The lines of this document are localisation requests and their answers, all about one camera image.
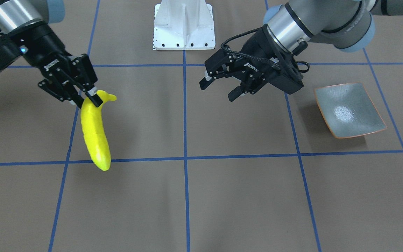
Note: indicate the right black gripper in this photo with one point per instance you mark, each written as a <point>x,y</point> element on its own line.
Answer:
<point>41,49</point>

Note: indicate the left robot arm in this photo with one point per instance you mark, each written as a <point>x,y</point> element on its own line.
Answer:
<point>348,25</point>

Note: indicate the grey square plate orange rim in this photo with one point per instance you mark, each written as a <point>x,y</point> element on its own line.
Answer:
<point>348,110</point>

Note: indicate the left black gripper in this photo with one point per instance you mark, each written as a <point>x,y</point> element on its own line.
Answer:
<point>254,59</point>

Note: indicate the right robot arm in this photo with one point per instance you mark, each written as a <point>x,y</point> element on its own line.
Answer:
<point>20,13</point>

